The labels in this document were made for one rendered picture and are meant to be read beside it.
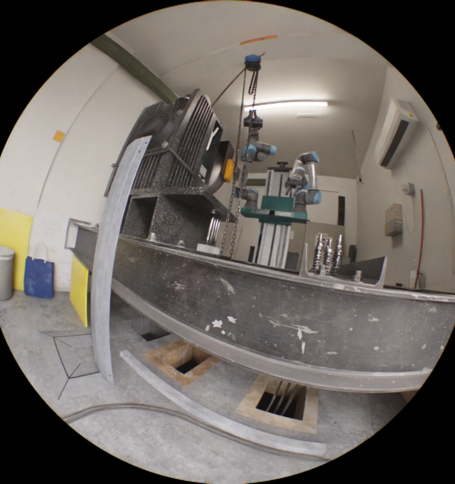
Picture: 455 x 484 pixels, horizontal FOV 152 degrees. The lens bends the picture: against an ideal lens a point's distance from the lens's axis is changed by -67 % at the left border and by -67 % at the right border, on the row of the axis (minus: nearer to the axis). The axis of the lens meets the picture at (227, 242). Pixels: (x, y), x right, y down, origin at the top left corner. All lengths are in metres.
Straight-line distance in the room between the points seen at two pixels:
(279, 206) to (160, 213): 1.34
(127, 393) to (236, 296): 0.67
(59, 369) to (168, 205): 0.93
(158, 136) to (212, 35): 1.72
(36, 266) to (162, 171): 1.30
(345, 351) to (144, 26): 2.94
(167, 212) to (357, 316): 0.75
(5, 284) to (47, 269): 0.43
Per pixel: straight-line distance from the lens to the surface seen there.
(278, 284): 0.44
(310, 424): 0.94
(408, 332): 0.56
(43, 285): 1.70
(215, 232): 0.86
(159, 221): 0.72
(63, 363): 1.00
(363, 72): 2.55
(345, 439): 0.96
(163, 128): 0.93
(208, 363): 1.13
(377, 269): 0.45
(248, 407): 0.92
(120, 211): 0.63
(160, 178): 0.80
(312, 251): 3.51
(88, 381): 0.91
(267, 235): 1.84
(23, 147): 1.89
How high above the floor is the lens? 0.68
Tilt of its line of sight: 5 degrees up
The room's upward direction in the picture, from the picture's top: 11 degrees clockwise
